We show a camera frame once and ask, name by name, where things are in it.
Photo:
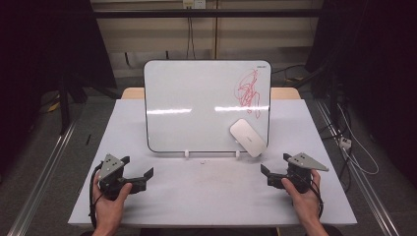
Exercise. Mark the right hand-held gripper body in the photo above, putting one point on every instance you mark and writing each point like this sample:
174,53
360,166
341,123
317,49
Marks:
303,162

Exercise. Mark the person's left hand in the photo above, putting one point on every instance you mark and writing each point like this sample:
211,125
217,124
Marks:
108,213

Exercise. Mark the metal floor rail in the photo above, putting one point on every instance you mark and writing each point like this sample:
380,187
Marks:
364,183
42,177

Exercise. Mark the black metal stand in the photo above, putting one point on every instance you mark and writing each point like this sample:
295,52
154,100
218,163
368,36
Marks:
332,95

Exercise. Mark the white whiteboard stand foot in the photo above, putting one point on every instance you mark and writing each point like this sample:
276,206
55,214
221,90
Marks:
237,154
187,154

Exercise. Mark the black horizontal bar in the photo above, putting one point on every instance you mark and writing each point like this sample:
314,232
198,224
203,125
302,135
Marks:
203,13

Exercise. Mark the wooden table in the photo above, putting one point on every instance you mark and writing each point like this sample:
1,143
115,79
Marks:
285,93

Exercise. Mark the white wall socket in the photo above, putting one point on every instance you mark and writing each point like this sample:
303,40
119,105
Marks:
194,4

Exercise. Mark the person's right hand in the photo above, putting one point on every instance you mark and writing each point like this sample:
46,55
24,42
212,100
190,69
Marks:
306,206

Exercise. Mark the black curtain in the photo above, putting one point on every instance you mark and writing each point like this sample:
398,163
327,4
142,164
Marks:
377,65
39,39

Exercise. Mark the white whiteboard eraser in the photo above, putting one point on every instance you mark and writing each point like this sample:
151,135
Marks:
247,137

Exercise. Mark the white power strip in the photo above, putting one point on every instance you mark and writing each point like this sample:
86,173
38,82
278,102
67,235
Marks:
345,142

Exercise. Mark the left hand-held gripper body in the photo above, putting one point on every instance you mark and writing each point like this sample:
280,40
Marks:
111,167

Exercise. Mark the white whiteboard with red scribble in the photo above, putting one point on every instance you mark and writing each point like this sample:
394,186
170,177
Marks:
196,98

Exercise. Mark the white table cover sheet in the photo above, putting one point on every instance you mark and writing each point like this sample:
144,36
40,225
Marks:
209,190

